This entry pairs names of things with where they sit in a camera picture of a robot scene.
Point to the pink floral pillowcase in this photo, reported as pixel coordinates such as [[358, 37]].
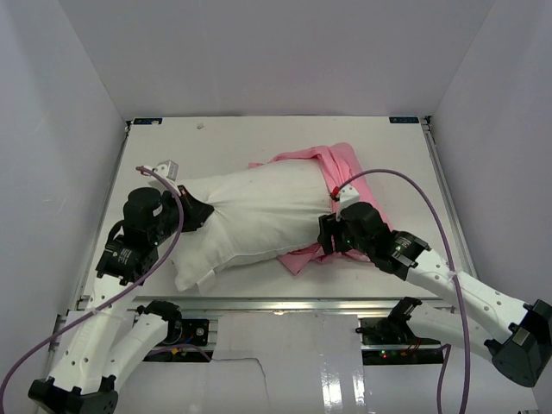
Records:
[[337, 164]]

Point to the left blue table label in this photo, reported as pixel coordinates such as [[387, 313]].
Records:
[[147, 121]]

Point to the right blue table label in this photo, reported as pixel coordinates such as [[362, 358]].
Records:
[[403, 120]]

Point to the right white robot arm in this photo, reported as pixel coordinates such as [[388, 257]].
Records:
[[513, 335]]

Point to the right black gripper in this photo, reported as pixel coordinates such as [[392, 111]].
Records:
[[329, 222]]

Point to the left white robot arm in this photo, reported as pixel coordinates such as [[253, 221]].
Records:
[[95, 365]]

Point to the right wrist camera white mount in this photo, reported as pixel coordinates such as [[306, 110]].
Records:
[[343, 198]]

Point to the blue table label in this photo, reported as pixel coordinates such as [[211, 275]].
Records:
[[147, 121], [403, 120]]

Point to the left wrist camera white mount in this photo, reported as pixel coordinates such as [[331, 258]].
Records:
[[166, 171]]

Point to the aluminium table front rail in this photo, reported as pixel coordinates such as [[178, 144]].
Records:
[[281, 305]]

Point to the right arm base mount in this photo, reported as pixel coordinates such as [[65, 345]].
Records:
[[387, 341]]

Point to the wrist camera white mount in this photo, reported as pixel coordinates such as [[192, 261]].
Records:
[[343, 198], [166, 171]]

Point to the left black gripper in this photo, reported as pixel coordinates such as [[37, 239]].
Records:
[[197, 211]]

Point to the white pillow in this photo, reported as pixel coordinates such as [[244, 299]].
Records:
[[259, 214]]

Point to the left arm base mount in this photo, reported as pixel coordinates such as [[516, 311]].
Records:
[[185, 337]]

